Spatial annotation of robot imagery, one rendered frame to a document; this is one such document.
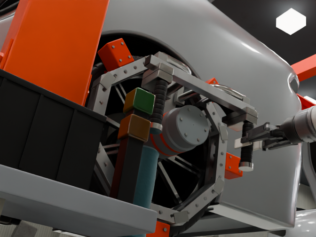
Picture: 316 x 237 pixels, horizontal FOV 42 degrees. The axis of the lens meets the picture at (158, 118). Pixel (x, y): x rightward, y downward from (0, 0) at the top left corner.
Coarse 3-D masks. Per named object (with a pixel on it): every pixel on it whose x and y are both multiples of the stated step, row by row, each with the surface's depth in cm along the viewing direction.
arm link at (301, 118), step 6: (300, 114) 107; (306, 114) 105; (294, 120) 108; (300, 120) 106; (306, 120) 105; (300, 126) 106; (306, 126) 105; (312, 126) 103; (300, 132) 106; (306, 132) 105; (312, 132) 104; (306, 138) 107; (312, 138) 106
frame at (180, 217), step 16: (128, 64) 135; (96, 80) 130; (112, 80) 129; (96, 96) 125; (208, 112) 150; (224, 128) 152; (208, 144) 153; (224, 144) 150; (96, 160) 119; (208, 160) 150; (224, 160) 148; (96, 176) 122; (112, 176) 121; (208, 176) 147; (208, 192) 139; (160, 208) 126; (176, 208) 136; (192, 208) 133; (176, 224) 129
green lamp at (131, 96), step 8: (136, 88) 68; (128, 96) 70; (136, 96) 68; (144, 96) 68; (152, 96) 69; (128, 104) 68; (136, 104) 67; (144, 104) 68; (152, 104) 69; (144, 112) 68; (152, 112) 69
